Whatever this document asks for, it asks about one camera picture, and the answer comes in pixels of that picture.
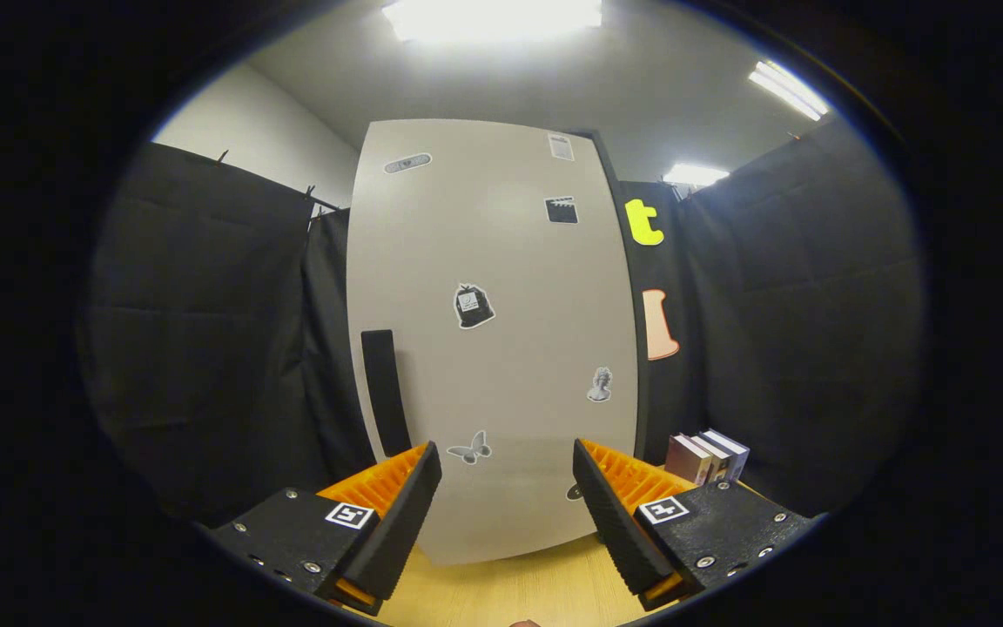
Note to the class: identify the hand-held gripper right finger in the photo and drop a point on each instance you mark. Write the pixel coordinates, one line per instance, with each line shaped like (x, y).
(613, 522)

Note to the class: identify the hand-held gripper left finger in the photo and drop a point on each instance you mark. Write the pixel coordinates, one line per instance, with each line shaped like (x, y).
(401, 522)

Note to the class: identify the pink purple book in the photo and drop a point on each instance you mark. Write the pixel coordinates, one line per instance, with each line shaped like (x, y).
(686, 460)

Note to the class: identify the dark grey cabinet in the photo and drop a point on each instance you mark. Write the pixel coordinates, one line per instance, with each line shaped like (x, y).
(643, 418)

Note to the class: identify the white book with yellow spine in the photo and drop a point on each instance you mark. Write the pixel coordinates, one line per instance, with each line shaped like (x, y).
(717, 457)

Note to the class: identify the grey blue book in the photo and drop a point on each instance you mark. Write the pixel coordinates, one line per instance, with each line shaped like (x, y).
(735, 451)

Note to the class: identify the small ceiling light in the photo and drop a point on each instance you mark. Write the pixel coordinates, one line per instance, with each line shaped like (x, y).
(695, 174)

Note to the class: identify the long ceiling light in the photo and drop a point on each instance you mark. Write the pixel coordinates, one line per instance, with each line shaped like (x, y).
(789, 89)

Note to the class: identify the large ceiling light panel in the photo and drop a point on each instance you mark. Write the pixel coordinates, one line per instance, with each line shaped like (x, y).
(493, 19)

